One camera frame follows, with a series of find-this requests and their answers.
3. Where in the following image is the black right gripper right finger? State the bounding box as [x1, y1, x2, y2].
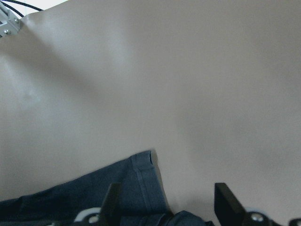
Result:
[214, 183, 251, 226]

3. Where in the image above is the black printed t-shirt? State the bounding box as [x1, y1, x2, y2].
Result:
[0, 151, 211, 226]

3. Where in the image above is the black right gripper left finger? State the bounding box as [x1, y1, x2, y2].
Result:
[100, 183, 121, 224]

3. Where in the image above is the aluminium frame post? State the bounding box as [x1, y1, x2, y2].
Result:
[0, 2, 21, 38]

